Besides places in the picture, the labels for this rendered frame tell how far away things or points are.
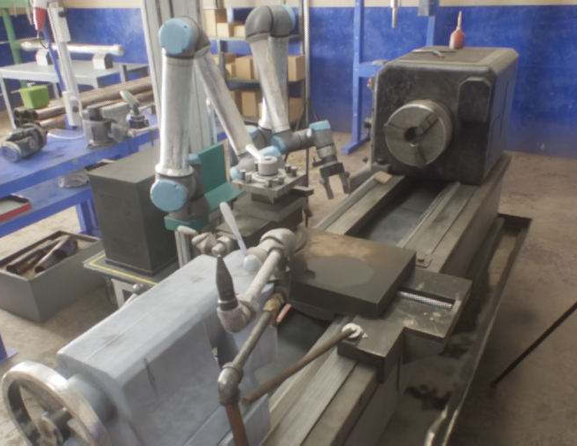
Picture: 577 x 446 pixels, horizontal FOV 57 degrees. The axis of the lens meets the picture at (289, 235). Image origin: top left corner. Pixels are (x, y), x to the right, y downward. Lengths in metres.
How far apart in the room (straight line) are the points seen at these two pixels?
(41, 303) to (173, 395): 2.33
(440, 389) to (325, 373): 0.72
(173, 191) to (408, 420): 1.22
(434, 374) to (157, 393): 1.26
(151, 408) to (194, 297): 0.21
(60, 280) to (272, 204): 1.90
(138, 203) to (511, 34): 4.03
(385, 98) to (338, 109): 3.86
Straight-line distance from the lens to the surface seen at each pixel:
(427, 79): 2.37
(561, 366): 2.84
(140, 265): 2.84
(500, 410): 2.53
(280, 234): 1.27
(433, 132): 2.19
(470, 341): 2.18
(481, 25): 5.67
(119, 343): 0.93
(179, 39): 2.03
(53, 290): 3.26
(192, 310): 0.98
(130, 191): 2.65
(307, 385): 1.28
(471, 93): 2.28
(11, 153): 3.14
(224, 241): 1.49
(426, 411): 1.86
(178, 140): 2.13
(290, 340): 1.60
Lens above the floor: 1.70
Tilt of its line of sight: 27 degrees down
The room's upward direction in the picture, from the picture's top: 2 degrees counter-clockwise
